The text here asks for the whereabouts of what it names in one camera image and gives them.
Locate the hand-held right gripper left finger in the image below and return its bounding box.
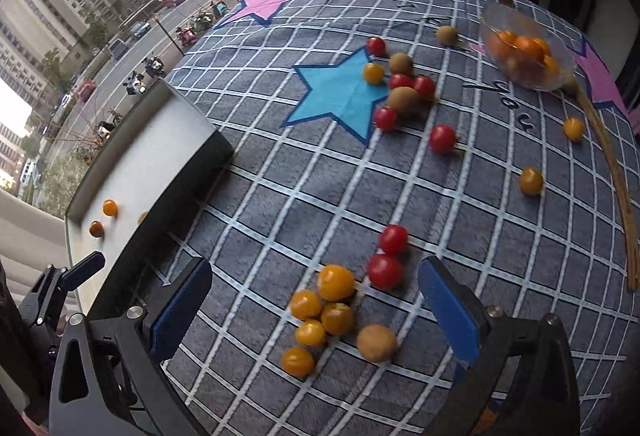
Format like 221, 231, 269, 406
47, 256, 214, 436

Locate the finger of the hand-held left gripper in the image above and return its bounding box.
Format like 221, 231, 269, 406
60, 251, 107, 292

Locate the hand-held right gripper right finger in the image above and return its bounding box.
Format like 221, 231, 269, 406
417, 256, 582, 436

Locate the white tray with black side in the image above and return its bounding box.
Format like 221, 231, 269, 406
64, 77, 236, 317

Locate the grey checked star blanket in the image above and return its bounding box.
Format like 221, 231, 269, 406
95, 0, 640, 436

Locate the wooden stick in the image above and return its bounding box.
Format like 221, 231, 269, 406
562, 78, 640, 293

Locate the heap of orange cherry tomatoes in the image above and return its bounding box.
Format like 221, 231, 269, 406
487, 30, 560, 82

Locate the clear plastic bowl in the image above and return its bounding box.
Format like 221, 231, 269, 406
479, 1, 576, 92

